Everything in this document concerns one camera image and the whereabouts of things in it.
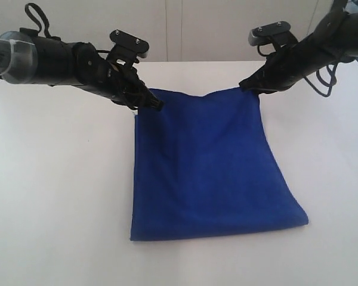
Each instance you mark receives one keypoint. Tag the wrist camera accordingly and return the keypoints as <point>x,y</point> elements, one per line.
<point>277,34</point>
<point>128,46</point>

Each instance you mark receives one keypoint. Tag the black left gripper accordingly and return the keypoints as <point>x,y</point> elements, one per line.
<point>113,77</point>

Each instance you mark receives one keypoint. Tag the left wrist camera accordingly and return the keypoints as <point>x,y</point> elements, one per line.
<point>128,46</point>

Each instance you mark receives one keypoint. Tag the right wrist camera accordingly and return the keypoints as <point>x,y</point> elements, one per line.
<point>277,34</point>

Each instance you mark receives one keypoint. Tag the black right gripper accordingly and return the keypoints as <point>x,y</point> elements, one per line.
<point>290,65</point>

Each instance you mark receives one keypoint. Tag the blue towel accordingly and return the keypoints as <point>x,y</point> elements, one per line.
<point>203,168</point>

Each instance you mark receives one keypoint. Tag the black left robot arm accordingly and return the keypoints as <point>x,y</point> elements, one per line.
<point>28,59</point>

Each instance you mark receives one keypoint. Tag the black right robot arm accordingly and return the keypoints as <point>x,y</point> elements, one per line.
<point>323,80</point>

